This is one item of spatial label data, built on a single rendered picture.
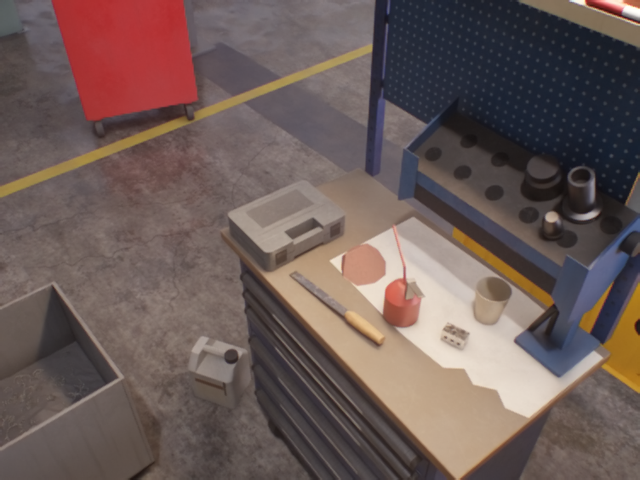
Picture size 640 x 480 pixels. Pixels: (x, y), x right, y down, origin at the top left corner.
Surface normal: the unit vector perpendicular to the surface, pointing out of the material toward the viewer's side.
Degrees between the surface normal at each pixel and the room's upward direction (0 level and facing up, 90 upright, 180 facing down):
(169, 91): 90
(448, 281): 0
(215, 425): 0
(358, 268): 24
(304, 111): 0
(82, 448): 90
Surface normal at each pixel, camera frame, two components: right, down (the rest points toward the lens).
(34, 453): 0.65, 0.51
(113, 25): 0.36, 0.62
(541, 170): -0.37, -0.48
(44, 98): 0.00, -0.74
